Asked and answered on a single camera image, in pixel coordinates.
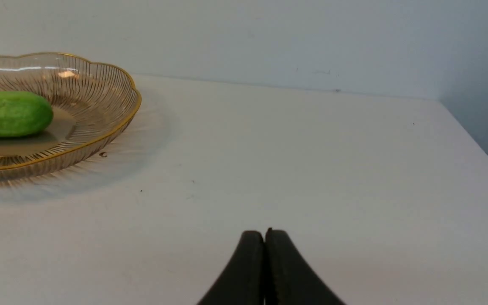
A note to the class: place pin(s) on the glass plate with gold rim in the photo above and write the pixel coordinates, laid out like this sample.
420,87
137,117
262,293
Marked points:
92,102

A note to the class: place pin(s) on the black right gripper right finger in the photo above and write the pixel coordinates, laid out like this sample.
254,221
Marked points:
291,280

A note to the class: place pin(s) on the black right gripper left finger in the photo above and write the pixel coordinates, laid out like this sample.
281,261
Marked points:
241,281

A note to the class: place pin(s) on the green cucumber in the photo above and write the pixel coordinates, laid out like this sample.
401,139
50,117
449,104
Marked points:
23,114

